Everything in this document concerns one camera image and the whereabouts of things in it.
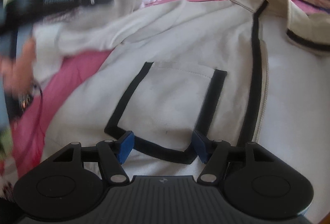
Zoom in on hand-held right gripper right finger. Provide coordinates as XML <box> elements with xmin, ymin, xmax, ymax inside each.
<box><xmin>192</xmin><ymin>131</ymin><xmax>275</xmax><ymax>185</ymax></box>

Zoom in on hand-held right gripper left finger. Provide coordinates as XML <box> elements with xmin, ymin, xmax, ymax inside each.
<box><xmin>53</xmin><ymin>131</ymin><xmax>135</xmax><ymax>185</ymax></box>

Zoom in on beige hoodie with black trim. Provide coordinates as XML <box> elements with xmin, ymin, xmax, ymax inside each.
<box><xmin>33</xmin><ymin>0</ymin><xmax>330</xmax><ymax>224</ymax></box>

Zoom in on person's left hand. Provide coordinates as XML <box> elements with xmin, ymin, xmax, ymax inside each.
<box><xmin>0</xmin><ymin>38</ymin><xmax>37</xmax><ymax>98</ymax></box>

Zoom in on pink floral blanket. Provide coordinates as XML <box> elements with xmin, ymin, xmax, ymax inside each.
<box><xmin>0</xmin><ymin>0</ymin><xmax>330</xmax><ymax>204</ymax></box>

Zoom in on black cable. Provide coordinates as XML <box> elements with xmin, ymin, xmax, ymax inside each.
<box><xmin>32</xmin><ymin>81</ymin><xmax>44</xmax><ymax>142</ymax></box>

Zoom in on red bead bracelet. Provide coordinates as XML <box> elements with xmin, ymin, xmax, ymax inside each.
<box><xmin>18</xmin><ymin>92</ymin><xmax>35</xmax><ymax>111</ymax></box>

